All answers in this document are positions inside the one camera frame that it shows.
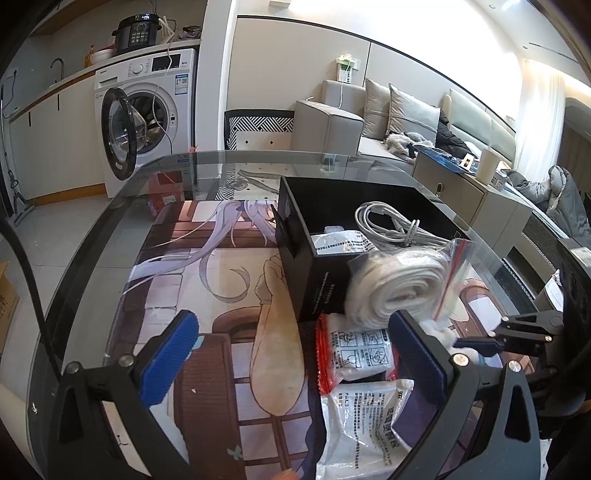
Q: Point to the black white patterned basket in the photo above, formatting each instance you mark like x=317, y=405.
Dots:
x=258, y=124

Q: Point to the padded bed headboard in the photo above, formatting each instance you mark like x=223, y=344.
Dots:
x=475, y=120

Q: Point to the grey cushion with stripe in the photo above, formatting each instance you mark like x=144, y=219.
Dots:
x=411, y=115

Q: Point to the grey duvet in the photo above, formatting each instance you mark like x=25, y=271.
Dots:
x=563, y=198

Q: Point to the red and white bowl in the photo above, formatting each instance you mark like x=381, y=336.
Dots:
x=100, y=55

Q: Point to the red carton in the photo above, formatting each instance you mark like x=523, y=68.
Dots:
x=166, y=189

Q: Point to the black storage box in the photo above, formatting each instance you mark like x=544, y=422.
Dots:
x=318, y=277

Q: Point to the white counter cabinets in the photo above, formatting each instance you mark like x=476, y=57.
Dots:
x=51, y=152

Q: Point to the white curtain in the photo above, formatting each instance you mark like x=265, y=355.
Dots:
x=540, y=115

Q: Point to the white washing machine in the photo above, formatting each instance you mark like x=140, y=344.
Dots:
x=171, y=106

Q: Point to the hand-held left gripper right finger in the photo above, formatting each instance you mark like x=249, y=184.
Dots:
x=418, y=360

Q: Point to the beige cabinet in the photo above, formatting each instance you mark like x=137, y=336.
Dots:
x=480, y=198

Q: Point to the black jacket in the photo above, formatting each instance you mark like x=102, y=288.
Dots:
x=450, y=136

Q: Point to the white printed packet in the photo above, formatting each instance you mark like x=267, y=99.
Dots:
x=364, y=415
x=341, y=242

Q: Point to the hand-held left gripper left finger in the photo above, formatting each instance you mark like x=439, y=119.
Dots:
x=171, y=357

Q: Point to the cream cylinder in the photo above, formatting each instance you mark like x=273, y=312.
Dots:
x=487, y=166

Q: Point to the person's left hand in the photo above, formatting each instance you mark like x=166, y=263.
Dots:
x=285, y=475

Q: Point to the white wall power strip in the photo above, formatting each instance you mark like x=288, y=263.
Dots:
x=348, y=69

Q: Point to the cardboard box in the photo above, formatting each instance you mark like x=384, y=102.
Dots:
x=8, y=304

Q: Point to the kitchen faucet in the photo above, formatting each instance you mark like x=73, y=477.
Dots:
x=57, y=62

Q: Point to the small white frame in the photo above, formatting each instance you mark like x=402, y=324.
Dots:
x=467, y=161

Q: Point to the printed table mat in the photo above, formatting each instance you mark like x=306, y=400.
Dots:
x=207, y=277

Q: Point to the white packet with red edge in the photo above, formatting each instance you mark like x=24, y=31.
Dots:
x=360, y=350

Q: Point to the plain grey cushion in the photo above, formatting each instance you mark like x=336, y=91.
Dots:
x=375, y=110

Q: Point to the small white box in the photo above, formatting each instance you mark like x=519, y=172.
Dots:
x=506, y=180

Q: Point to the grey fur item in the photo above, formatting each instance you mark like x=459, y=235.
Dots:
x=401, y=144

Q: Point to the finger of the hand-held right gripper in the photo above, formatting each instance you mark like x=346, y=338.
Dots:
x=480, y=346
x=531, y=325

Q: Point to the white plush toy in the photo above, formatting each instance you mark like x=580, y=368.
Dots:
x=445, y=330

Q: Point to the beige sofa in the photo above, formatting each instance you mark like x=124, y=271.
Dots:
x=328, y=129

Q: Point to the black pressure cooker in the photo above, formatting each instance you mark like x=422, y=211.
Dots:
x=136, y=34

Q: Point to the mop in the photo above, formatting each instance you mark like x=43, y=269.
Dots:
x=21, y=212

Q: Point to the zip bag with white roll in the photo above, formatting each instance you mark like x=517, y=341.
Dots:
x=397, y=286

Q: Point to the blue bag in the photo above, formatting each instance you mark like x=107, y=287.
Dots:
x=436, y=158

